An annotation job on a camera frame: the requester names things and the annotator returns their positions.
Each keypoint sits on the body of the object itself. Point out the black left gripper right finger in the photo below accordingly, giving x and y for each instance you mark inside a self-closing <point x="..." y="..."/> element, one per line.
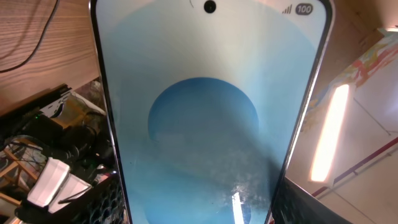
<point x="293" y="205"/>

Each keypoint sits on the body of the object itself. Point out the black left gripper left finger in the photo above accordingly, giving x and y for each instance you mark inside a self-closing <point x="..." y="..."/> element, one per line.
<point x="103" y="204"/>

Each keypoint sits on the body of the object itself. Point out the blue screen smartphone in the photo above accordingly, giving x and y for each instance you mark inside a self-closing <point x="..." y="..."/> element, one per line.
<point x="205" y="99"/>

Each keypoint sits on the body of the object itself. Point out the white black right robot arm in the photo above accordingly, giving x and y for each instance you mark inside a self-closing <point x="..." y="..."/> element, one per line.
<point x="31" y="123"/>

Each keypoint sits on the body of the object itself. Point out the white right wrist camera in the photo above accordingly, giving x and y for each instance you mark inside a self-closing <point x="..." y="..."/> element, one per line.
<point x="56" y="186"/>

